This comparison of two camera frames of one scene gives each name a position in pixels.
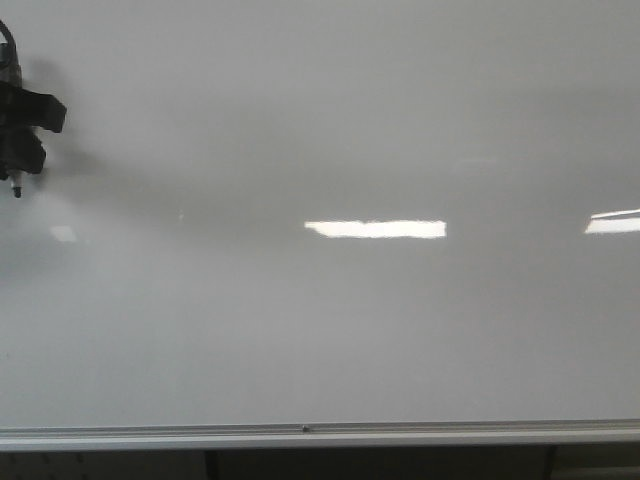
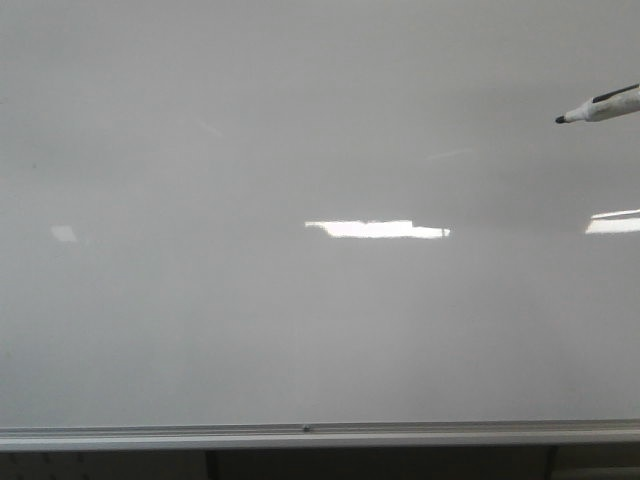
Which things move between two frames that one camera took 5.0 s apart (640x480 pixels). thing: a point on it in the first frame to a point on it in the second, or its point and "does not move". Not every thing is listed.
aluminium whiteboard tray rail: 321,435 does not move
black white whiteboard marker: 10,72 to 616,102
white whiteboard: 325,211 does not move
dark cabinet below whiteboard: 564,462 does not move
